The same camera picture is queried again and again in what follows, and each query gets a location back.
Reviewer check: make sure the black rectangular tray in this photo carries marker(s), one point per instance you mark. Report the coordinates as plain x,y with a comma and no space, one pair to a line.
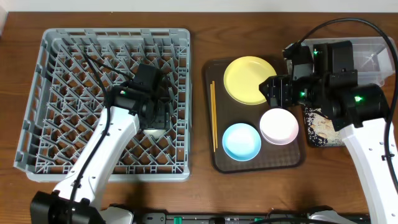
320,130

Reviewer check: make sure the light blue bowl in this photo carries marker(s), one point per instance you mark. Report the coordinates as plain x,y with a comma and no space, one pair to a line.
241,142

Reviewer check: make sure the yellow round plate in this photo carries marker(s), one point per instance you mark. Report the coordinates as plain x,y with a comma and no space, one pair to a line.
243,76

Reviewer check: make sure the clear plastic bin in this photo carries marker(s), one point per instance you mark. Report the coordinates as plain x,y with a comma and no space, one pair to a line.
372,57

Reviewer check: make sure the pink white bowl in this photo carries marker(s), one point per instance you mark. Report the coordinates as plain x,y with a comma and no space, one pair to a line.
278,126

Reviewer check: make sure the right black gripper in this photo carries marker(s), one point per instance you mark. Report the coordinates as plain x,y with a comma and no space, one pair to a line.
280,91

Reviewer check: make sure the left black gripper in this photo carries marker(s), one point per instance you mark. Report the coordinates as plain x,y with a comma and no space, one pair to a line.
157,121

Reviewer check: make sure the wooden chopstick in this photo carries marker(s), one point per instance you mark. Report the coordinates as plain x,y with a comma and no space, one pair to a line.
213,101
212,121

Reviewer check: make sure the spilled rice food waste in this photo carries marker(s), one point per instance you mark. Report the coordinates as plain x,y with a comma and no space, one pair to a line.
321,127

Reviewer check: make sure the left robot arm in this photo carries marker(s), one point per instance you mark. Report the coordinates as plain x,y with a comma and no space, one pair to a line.
132,107

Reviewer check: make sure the grey plastic dishwasher rack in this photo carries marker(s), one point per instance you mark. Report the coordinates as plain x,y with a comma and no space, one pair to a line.
73,68

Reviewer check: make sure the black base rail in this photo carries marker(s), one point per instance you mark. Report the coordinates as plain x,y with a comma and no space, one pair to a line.
164,218

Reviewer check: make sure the wooden chopstick right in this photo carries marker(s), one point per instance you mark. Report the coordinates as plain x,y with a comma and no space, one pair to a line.
213,101

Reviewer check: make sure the wooden chopstick left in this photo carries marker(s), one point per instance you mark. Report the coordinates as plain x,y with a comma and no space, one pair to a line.
212,121

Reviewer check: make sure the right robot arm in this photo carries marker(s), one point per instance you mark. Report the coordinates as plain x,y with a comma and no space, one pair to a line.
324,76

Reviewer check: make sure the white cup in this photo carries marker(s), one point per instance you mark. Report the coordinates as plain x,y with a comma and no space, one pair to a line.
155,133

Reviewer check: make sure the dark brown serving tray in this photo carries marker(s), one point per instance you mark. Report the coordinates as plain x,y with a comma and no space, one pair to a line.
229,112

